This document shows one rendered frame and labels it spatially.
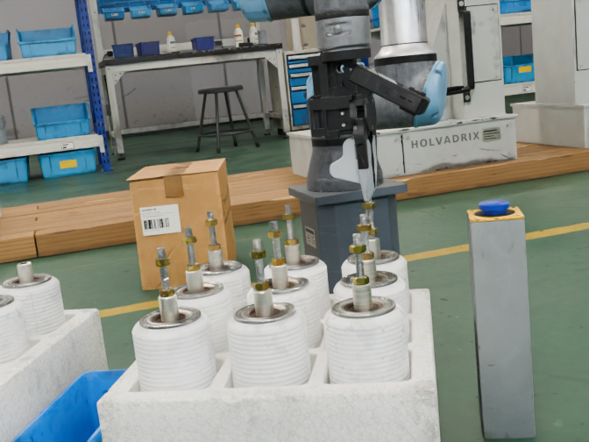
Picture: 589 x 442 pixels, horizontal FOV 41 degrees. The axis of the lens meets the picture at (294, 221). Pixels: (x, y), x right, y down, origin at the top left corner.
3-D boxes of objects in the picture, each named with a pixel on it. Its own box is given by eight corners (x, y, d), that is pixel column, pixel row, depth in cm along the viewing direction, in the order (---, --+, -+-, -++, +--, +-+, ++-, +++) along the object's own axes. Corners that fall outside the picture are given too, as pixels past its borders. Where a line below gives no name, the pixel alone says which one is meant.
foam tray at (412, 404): (202, 404, 133) (188, 302, 129) (437, 395, 126) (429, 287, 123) (117, 542, 95) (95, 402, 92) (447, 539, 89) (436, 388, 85)
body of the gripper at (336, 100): (324, 137, 118) (316, 54, 115) (381, 131, 115) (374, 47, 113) (311, 142, 110) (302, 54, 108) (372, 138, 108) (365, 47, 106)
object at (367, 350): (390, 478, 89) (376, 325, 86) (321, 459, 95) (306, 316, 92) (430, 442, 97) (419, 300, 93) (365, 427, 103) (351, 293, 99)
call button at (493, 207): (478, 214, 110) (477, 200, 109) (507, 212, 109) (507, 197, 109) (480, 220, 106) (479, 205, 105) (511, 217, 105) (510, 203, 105)
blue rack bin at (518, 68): (473, 85, 663) (471, 60, 659) (514, 81, 672) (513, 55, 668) (504, 84, 615) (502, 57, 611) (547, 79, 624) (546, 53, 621)
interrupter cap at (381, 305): (373, 324, 87) (372, 318, 87) (318, 317, 92) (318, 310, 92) (408, 304, 93) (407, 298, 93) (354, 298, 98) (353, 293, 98)
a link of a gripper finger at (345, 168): (335, 202, 115) (329, 139, 113) (375, 200, 113) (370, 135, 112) (329, 205, 112) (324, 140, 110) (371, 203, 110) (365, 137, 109)
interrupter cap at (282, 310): (240, 331, 90) (240, 324, 90) (228, 313, 97) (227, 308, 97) (304, 318, 92) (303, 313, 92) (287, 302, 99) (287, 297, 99)
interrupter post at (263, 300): (258, 320, 93) (254, 294, 93) (253, 315, 95) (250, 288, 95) (277, 317, 94) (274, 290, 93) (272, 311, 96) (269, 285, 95)
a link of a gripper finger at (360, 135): (360, 167, 113) (356, 106, 112) (372, 166, 113) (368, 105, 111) (354, 170, 109) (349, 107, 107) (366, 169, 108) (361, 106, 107)
